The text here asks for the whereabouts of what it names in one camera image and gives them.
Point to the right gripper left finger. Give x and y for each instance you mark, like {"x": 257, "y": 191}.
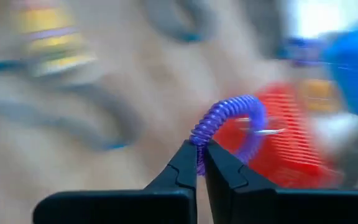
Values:
{"x": 179, "y": 186}

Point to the red plastic basket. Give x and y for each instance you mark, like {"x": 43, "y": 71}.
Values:
{"x": 291, "y": 161}

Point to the blue plastic basket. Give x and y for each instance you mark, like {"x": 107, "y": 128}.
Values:
{"x": 356, "y": 68}

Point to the purple coil wristband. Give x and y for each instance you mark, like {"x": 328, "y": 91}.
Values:
{"x": 219, "y": 111}

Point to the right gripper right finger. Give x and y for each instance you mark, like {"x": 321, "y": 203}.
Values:
{"x": 228, "y": 193}

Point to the grey rubber band loop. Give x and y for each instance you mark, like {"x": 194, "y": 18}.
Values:
{"x": 179, "y": 21}

